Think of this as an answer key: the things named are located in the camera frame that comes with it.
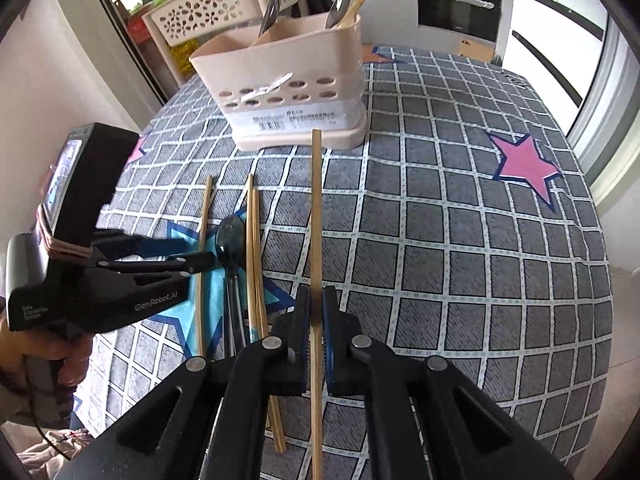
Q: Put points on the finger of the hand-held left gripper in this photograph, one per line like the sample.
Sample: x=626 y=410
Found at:
x=195 y=262
x=125 y=245

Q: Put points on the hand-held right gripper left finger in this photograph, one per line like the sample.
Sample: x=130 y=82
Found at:
x=300 y=320

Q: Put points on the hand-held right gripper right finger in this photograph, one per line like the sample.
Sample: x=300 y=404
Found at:
x=331 y=330

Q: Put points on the beige plastic utensil holder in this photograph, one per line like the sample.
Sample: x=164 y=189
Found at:
x=280 y=60

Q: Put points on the person's left hand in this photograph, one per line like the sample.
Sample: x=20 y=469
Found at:
x=75 y=360

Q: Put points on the grey checked star tablecloth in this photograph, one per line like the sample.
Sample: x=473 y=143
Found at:
x=450 y=260

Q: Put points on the patterned cloth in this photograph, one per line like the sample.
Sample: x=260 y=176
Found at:
x=60 y=447

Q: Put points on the beige plastic storage cart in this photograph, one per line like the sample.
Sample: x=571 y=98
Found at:
x=210 y=10

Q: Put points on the cardboard box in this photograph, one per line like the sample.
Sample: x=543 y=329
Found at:
x=475 y=51

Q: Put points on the black built-in oven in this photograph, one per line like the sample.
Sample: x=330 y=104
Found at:
x=460 y=15

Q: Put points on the white refrigerator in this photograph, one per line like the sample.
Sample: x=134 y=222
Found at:
x=550 y=25

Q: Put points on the white sliding door frame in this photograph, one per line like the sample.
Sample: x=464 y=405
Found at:
x=605 y=110

